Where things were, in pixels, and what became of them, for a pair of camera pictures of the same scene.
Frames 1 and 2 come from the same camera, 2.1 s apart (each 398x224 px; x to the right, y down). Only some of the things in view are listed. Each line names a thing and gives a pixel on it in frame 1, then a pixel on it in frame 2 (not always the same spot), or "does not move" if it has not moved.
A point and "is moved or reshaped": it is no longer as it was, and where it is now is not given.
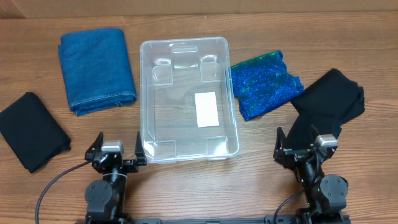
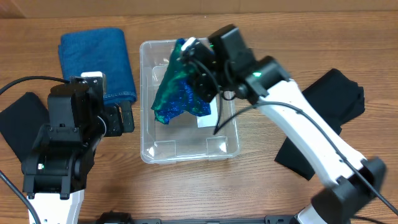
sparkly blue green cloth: [262, 83] is moved or reshaped
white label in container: [206, 109] does not move
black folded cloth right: [334, 96] does not move
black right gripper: [295, 155] -> [201, 82]
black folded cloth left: [32, 132] does not move
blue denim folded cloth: [98, 70] does not move
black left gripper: [133, 165] -> [115, 126]
